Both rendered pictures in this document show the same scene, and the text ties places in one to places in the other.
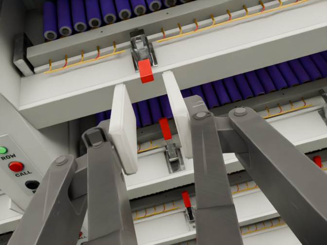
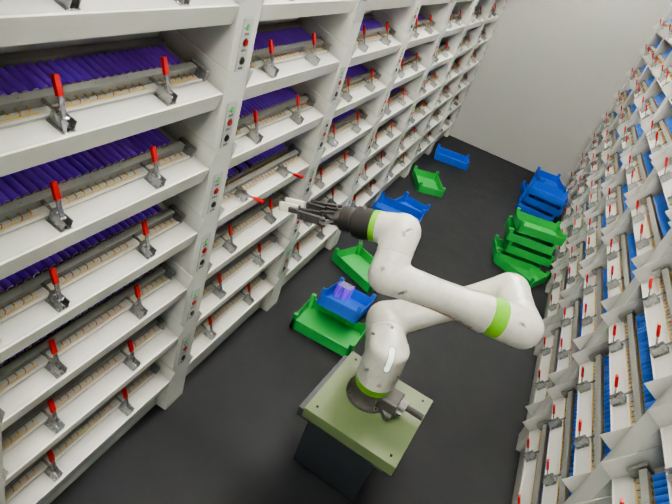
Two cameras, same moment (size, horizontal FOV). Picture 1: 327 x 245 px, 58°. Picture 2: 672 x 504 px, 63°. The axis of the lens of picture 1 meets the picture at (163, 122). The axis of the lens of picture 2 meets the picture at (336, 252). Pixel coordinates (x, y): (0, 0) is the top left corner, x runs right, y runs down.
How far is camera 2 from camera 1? 1.57 m
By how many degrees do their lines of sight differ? 61
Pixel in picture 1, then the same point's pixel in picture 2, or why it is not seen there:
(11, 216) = (179, 291)
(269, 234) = (233, 308)
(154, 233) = (205, 307)
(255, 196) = (237, 274)
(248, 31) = (262, 185)
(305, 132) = (264, 227)
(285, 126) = (256, 225)
